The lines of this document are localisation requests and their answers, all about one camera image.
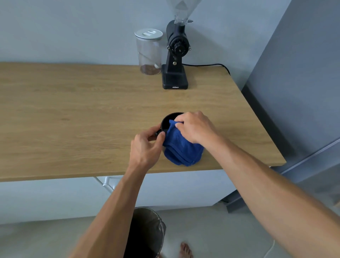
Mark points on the person's left thumb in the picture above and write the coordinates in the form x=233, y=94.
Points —
x=160, y=142

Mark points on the grey shorts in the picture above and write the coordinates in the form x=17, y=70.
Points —
x=146, y=234

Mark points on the person's right forearm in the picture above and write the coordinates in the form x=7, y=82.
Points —
x=271, y=196

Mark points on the person's left forearm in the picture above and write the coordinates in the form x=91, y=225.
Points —
x=111, y=215

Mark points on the person's left hand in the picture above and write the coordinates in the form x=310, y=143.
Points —
x=144, y=150

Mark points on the person's bare foot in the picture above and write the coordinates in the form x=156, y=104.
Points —
x=185, y=251

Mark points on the glass jar with metal lid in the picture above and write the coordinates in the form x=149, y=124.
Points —
x=149, y=50

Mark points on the black cup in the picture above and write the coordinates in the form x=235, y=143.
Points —
x=167, y=122

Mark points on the blue cloth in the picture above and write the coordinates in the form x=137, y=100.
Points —
x=178, y=148

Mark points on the person's right hand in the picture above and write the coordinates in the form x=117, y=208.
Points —
x=198, y=129

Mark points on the black coffee grinder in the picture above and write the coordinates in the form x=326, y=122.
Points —
x=175, y=71

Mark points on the coffee beans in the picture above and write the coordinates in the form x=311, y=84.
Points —
x=150, y=69

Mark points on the person's right thumb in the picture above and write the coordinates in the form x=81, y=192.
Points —
x=181, y=128

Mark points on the white table bracket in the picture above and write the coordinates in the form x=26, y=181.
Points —
x=106, y=182

